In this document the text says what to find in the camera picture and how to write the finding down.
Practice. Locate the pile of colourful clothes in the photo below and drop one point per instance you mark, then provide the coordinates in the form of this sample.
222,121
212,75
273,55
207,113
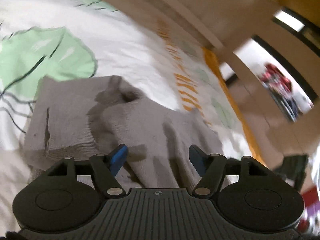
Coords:
291,102

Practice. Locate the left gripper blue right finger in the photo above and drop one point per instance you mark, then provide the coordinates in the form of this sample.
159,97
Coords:
211,169

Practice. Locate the wooden bed frame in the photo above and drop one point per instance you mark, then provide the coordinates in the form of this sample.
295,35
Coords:
225,25

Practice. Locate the white leaf-print duvet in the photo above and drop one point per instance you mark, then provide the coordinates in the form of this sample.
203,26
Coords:
73,39

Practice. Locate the grey knit hoodie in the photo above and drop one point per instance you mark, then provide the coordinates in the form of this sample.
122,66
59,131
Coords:
81,118

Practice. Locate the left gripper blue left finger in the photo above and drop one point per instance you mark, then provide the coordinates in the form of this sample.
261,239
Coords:
105,168

